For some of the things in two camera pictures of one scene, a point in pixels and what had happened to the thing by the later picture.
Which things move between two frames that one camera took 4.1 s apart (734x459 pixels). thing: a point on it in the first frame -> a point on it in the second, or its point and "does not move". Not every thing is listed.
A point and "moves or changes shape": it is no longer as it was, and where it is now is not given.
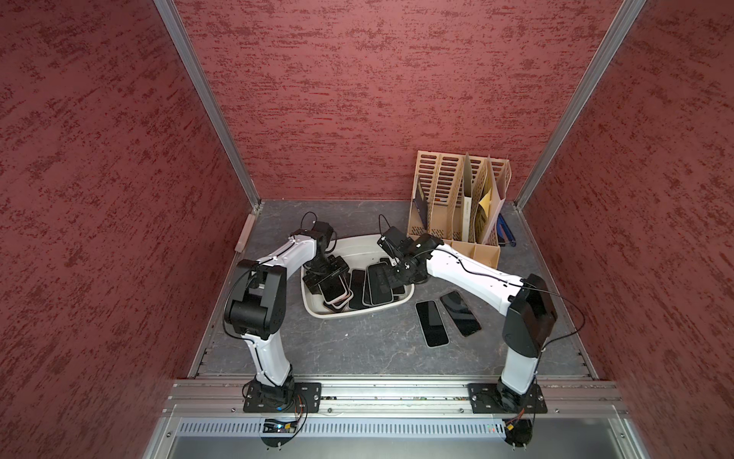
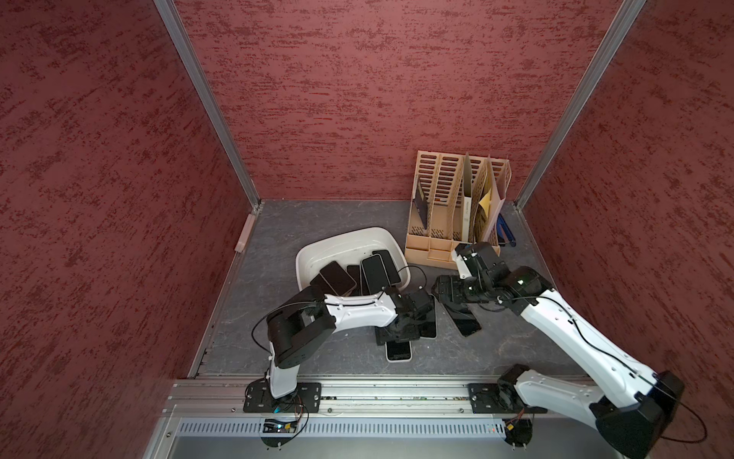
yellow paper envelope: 485,202 does not move
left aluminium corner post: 175,23 does not move
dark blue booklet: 421,206 does not move
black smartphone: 335,292 moves or changes shape
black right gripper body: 401,273 -> 467,289
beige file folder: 466,203 does not move
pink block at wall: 250,218 does not move
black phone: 464,318 does not move
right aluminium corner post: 605,54 does not move
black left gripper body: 322,268 -> 408,332
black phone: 431,323 moves or changes shape
